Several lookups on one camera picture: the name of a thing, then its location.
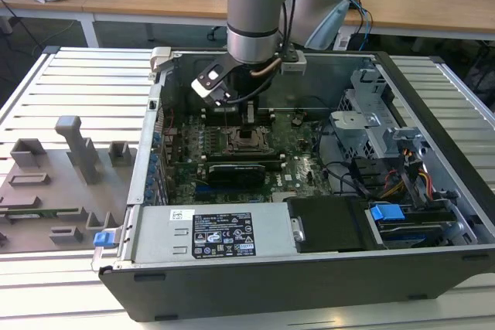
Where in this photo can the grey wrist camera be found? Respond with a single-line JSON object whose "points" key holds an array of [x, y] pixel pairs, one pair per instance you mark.
{"points": [[294, 64]]}

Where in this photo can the black plastic shroud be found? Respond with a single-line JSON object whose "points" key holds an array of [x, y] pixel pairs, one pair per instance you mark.
{"points": [[328, 225]]}

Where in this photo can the hard disk in blue carrier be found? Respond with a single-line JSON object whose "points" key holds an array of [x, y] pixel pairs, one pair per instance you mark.
{"points": [[386, 214]]}

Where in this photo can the light wooden desk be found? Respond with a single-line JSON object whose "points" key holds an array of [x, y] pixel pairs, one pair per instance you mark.
{"points": [[154, 1]]}

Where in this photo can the silver power supply unit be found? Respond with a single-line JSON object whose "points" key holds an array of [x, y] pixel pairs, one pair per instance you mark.
{"points": [[162, 237]]}

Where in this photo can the white power adapter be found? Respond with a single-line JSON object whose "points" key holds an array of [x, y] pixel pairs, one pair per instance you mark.
{"points": [[342, 42]]}

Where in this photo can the silver metal drive cage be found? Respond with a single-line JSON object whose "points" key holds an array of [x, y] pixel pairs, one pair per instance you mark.
{"points": [[356, 125]]}

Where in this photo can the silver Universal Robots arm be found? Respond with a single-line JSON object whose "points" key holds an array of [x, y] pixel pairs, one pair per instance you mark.
{"points": [[253, 9]]}

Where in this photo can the blue expansion slot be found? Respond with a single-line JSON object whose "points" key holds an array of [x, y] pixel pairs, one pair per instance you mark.
{"points": [[203, 191]]}

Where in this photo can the grey plastic case latch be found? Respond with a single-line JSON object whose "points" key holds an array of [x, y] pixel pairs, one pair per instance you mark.
{"points": [[160, 57]]}

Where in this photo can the grey parts rack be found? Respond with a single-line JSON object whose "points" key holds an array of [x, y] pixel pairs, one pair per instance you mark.
{"points": [[58, 198]]}

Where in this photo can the silver chipset heatsink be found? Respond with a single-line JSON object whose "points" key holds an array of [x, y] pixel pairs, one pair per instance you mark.
{"points": [[286, 196]]}

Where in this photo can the round coin cell battery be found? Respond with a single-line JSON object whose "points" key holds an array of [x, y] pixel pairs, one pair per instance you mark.
{"points": [[298, 119]]}

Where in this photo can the black open PC case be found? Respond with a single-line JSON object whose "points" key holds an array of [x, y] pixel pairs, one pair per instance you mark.
{"points": [[270, 287]]}

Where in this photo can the white camera with black mount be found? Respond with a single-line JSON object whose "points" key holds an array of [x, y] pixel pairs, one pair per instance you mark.
{"points": [[209, 82]]}

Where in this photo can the green RAM stick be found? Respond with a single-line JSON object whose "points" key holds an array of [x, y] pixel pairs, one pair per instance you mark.
{"points": [[58, 212]]}

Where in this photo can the blue plastic release latch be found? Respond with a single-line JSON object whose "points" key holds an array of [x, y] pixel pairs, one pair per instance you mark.
{"points": [[102, 240]]}

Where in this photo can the thin metal locking lever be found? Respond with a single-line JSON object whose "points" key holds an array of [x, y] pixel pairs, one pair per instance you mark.
{"points": [[226, 117]]}

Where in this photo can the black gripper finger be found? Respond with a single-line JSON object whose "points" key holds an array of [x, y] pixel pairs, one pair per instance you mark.
{"points": [[255, 113]]}

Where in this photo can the black graphics card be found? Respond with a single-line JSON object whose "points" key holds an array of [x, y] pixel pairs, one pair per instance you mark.
{"points": [[236, 179]]}

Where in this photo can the green motherboard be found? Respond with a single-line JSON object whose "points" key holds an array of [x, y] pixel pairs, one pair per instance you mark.
{"points": [[301, 175]]}

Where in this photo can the CPU socket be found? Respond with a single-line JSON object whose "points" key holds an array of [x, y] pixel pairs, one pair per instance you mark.
{"points": [[231, 147]]}

